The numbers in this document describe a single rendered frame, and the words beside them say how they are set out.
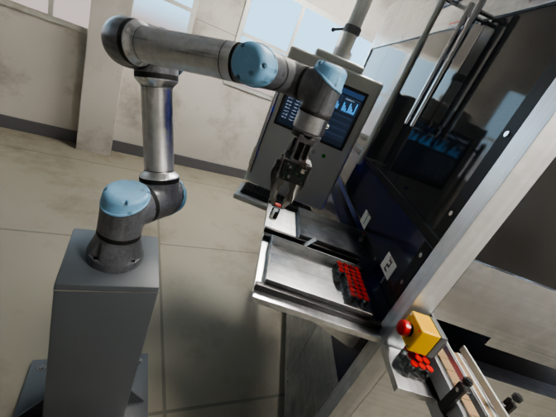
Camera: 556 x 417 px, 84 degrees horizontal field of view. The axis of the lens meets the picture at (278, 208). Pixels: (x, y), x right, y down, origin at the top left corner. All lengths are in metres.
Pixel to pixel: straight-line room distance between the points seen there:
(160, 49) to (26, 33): 3.01
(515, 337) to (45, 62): 3.76
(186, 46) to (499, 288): 0.93
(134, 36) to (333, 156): 1.19
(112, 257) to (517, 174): 1.01
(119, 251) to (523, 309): 1.09
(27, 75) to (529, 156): 3.69
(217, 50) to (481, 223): 0.69
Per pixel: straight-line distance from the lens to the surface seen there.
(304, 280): 1.03
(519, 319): 1.09
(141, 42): 0.79
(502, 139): 0.90
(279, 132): 1.71
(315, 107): 0.71
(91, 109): 3.56
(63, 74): 3.71
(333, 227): 1.48
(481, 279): 0.95
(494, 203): 0.84
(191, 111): 3.70
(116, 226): 0.91
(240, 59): 0.62
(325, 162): 1.73
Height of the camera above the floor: 1.45
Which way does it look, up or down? 24 degrees down
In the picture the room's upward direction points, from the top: 23 degrees clockwise
